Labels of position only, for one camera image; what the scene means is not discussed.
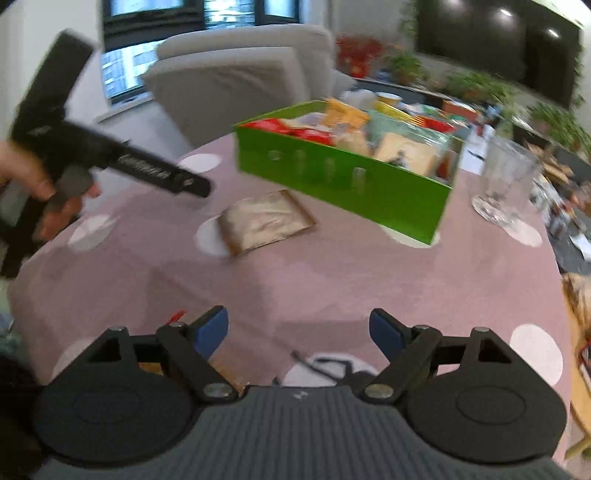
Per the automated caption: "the dark framed window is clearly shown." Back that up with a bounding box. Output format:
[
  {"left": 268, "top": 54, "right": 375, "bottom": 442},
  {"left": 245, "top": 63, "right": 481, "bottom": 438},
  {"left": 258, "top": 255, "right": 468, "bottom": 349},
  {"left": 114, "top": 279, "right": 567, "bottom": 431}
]
[{"left": 100, "top": 0, "right": 301, "bottom": 105}]

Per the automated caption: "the black wall television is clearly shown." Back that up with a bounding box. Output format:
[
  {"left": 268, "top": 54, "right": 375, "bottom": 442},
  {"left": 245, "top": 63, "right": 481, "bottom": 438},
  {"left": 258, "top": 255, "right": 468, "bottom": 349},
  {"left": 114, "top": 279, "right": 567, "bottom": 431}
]
[{"left": 416, "top": 0, "right": 583, "bottom": 110}]

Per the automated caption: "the bread slice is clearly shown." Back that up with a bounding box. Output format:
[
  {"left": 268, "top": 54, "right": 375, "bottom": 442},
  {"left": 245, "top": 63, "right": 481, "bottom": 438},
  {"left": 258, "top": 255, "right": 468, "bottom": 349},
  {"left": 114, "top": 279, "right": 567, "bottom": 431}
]
[{"left": 373, "top": 133, "right": 439, "bottom": 177}]

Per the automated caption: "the brown edged snack packet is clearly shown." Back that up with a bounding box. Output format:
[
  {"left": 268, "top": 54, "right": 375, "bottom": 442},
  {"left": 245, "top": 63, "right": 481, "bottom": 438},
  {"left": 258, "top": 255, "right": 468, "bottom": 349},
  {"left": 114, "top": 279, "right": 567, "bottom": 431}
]
[{"left": 217, "top": 189, "right": 318, "bottom": 258}]

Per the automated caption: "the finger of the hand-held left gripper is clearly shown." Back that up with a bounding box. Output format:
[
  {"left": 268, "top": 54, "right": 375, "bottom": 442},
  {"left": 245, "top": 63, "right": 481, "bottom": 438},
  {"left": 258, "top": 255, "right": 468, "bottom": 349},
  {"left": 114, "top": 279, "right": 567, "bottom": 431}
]
[{"left": 117, "top": 143, "right": 214, "bottom": 199}]

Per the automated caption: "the clear bag of bread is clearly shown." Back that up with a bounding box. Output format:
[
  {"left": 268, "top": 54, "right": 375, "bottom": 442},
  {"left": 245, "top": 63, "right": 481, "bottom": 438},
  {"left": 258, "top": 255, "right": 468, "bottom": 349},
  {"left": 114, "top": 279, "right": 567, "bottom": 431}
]
[{"left": 561, "top": 272, "right": 591, "bottom": 334}]

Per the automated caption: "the green cardboard box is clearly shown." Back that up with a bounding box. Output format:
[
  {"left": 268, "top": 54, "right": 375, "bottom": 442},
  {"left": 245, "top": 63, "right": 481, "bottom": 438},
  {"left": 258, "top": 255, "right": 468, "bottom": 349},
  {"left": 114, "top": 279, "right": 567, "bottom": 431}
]
[{"left": 235, "top": 99, "right": 465, "bottom": 245}]

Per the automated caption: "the potted green plant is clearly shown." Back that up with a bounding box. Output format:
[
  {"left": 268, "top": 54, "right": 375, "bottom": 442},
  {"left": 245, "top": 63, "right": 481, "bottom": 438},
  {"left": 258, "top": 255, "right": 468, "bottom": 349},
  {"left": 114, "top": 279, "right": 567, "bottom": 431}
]
[
  {"left": 385, "top": 51, "right": 426, "bottom": 87},
  {"left": 445, "top": 71, "right": 516, "bottom": 105},
  {"left": 529, "top": 104, "right": 588, "bottom": 145}
]

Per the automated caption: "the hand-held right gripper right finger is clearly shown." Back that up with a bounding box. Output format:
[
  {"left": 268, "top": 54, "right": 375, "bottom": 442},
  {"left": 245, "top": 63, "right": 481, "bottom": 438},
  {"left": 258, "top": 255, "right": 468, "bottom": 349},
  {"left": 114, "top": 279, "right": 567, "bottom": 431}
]
[{"left": 364, "top": 308, "right": 520, "bottom": 404}]

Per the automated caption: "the red decoration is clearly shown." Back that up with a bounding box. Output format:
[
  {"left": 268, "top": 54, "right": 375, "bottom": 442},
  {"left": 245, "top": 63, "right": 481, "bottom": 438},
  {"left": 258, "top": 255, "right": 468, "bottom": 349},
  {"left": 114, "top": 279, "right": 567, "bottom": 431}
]
[{"left": 336, "top": 37, "right": 385, "bottom": 78}]

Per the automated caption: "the clear glass cup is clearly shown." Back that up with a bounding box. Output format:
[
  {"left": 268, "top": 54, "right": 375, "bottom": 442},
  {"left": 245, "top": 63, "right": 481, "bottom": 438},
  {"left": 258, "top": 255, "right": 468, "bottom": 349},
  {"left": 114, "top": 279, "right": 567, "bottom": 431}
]
[{"left": 471, "top": 135, "right": 542, "bottom": 228}]

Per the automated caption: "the beige armchair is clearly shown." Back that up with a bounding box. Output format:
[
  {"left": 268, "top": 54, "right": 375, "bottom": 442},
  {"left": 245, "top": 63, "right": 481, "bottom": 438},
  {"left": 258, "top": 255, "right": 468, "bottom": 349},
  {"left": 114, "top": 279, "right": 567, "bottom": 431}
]
[{"left": 143, "top": 24, "right": 357, "bottom": 149}]

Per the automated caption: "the pink dotted tablecloth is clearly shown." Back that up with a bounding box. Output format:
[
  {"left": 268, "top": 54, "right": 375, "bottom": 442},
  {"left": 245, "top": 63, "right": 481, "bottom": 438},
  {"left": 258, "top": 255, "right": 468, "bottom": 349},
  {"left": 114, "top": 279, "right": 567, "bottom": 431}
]
[{"left": 9, "top": 124, "right": 576, "bottom": 462}]

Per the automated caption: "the dark round low table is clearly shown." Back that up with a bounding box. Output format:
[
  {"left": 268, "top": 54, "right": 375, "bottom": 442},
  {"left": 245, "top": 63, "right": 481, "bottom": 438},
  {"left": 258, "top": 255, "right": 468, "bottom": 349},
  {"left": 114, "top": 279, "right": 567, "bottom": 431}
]
[{"left": 549, "top": 220, "right": 591, "bottom": 274}]

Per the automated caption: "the person's left hand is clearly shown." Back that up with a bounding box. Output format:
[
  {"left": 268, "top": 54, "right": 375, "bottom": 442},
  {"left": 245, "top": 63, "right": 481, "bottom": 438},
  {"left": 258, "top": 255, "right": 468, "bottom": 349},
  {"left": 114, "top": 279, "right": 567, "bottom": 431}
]
[{"left": 0, "top": 141, "right": 102, "bottom": 241}]

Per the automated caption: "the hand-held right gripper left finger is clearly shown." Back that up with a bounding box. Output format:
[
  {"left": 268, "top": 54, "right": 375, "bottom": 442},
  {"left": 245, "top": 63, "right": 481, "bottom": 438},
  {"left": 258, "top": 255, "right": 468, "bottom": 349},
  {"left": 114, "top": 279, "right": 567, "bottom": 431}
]
[{"left": 76, "top": 305, "right": 236, "bottom": 404}]

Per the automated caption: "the red yellow striped snack packet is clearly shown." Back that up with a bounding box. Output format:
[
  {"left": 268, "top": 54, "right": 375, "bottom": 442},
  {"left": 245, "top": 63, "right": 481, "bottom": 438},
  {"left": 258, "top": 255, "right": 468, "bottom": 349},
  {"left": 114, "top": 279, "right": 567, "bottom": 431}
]
[{"left": 376, "top": 102, "right": 459, "bottom": 134}]

